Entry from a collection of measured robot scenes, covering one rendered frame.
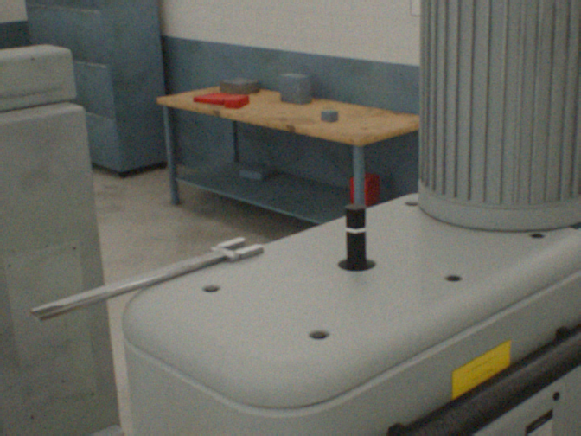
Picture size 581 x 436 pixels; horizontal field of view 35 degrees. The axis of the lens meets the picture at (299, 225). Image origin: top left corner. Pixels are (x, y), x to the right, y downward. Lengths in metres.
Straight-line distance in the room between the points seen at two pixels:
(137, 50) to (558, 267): 7.44
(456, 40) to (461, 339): 0.31
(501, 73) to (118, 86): 7.31
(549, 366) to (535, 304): 0.06
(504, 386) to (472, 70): 0.32
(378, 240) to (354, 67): 5.79
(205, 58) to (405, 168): 2.36
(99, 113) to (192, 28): 1.14
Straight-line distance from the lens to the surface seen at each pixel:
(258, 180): 7.19
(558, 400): 1.05
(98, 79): 8.28
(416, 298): 0.82
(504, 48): 0.94
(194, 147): 8.44
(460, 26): 0.96
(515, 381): 0.87
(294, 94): 6.76
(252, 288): 0.85
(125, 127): 8.26
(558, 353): 0.93
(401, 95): 6.45
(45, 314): 0.83
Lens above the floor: 2.22
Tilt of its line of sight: 19 degrees down
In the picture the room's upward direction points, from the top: 2 degrees counter-clockwise
